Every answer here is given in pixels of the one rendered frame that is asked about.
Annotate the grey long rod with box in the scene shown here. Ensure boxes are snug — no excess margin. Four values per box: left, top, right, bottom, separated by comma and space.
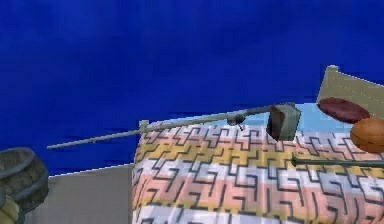
46, 101, 302, 151

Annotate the dark grey round trash can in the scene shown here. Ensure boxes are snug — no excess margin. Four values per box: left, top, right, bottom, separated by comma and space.
0, 146, 50, 224

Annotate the yellow-green round object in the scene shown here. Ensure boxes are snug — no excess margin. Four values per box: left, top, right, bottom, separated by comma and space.
0, 194, 22, 224

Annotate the bed with maze-pattern blanket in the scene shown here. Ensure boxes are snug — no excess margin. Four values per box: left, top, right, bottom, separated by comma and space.
131, 64, 384, 224

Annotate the orange round pillow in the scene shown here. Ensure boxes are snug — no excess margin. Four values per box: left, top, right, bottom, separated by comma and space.
349, 117, 384, 155

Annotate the dark green thin rod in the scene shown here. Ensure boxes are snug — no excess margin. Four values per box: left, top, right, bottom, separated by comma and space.
290, 155, 384, 169

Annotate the dark red oval pillow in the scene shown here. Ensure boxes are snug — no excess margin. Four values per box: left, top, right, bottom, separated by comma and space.
316, 96, 371, 125

